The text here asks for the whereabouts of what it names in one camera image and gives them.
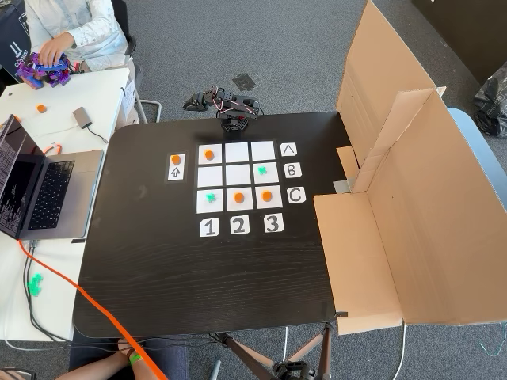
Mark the round orange token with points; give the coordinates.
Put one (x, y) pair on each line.
(175, 159)
(41, 108)
(238, 197)
(267, 195)
(208, 154)

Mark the purple leader arm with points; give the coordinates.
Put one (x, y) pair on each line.
(37, 73)

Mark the white nine-square grid sheet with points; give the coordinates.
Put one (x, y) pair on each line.
(237, 152)

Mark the green cross token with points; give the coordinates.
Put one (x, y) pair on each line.
(261, 170)
(37, 279)
(211, 197)
(35, 289)

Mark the person's left hand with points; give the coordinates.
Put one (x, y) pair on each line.
(55, 48)

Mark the black floor plate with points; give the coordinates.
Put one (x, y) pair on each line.
(244, 81)

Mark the white paper note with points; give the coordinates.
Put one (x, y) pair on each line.
(128, 99)

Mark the white arrow paper sheet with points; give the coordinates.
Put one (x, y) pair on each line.
(176, 175)

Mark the black office chair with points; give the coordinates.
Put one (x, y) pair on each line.
(130, 43)

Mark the paper sheet letter A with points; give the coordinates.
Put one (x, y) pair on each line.
(288, 149)

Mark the grey usb hub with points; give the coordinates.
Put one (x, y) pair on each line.
(82, 117)

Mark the paper sheet letter B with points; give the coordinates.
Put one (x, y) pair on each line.
(292, 170)

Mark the person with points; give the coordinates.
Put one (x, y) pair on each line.
(166, 358)
(95, 31)

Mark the paper sheet number 1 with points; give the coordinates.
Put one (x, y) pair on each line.
(209, 227)

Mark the paper sheet number 2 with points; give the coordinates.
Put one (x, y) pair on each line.
(239, 225)

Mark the paper sheet letter C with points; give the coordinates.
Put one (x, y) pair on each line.
(296, 195)

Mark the paper sheet number 3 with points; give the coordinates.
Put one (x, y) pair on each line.
(273, 223)

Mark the grey open laptop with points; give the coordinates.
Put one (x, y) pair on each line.
(59, 190)

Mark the black printed box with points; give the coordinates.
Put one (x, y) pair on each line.
(12, 35)

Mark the brown cardboard screen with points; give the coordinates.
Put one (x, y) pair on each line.
(416, 237)

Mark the green wristband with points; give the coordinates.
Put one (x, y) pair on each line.
(135, 358)

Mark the dark cabinet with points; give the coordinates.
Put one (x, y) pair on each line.
(467, 31)

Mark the black plastic bag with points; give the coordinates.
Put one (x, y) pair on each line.
(493, 107)

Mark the brown legged camera tripod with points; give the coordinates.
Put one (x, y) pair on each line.
(293, 370)

